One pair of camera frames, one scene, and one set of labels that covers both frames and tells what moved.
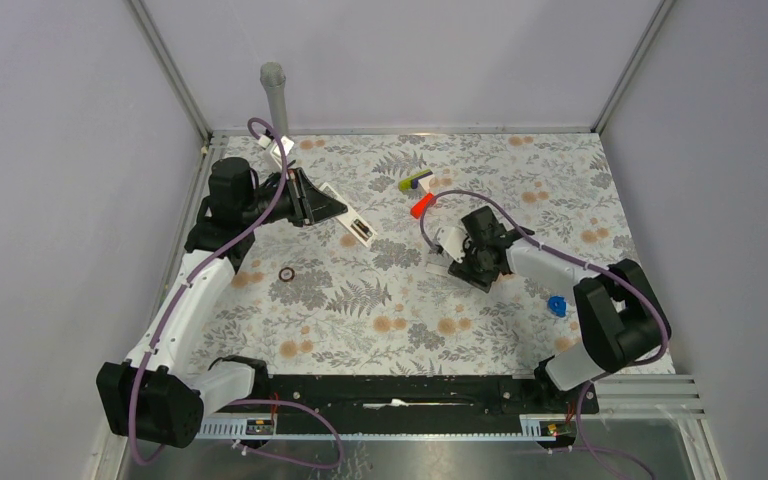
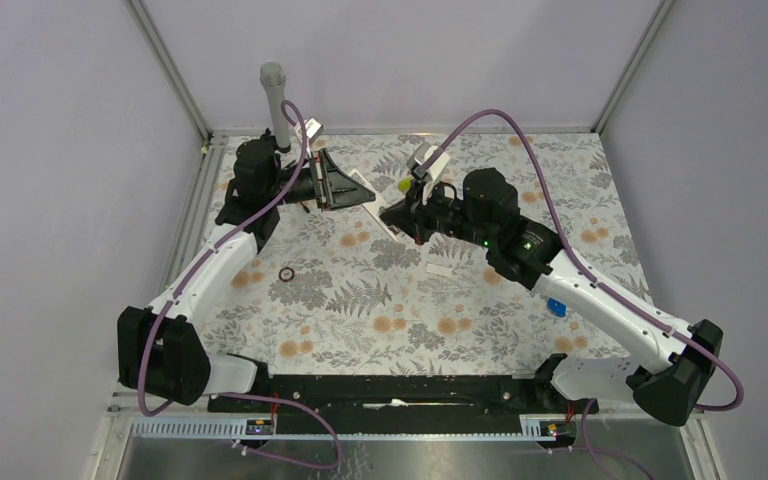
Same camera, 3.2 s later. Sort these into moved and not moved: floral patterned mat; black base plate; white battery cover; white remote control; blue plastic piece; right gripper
Moved: right gripper; white remote control
Not moved: white battery cover; black base plate; floral patterned mat; blue plastic piece
